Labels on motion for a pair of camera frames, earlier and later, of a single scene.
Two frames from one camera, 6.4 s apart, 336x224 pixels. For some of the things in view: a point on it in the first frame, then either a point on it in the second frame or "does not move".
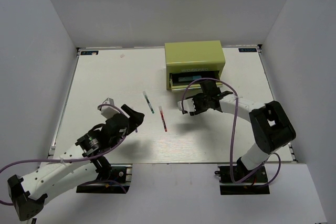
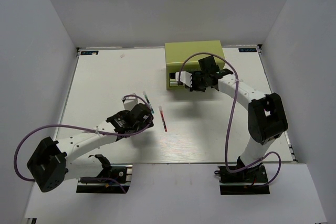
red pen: x=164 y=120 does not move
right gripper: x=198 y=110 -> x=194 y=87
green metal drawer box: x=187 y=62 does not move
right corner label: x=248 y=50 does not move
